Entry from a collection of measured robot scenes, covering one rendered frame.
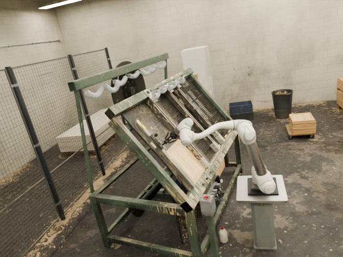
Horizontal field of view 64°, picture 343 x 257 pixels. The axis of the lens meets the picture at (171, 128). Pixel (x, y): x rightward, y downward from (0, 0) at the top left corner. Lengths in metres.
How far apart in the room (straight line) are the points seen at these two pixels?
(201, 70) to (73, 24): 4.63
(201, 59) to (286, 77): 2.66
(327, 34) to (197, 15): 3.40
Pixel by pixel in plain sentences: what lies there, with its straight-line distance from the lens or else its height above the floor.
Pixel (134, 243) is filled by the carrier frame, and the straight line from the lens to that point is 3.63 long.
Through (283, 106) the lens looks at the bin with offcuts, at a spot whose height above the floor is 0.33.
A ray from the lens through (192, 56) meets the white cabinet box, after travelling 6.84.
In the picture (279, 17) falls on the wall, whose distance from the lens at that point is 8.13.
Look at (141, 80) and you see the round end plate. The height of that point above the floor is 1.92.
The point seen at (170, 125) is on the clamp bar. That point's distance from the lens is 3.26.
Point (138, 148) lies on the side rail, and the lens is 2.75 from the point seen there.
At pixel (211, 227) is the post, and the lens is 2.94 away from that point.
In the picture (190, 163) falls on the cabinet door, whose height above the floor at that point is 1.04.
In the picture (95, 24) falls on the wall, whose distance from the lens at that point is 9.24.
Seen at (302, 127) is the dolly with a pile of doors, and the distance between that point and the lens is 6.08.
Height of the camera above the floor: 2.48
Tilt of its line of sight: 19 degrees down
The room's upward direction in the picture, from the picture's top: 11 degrees counter-clockwise
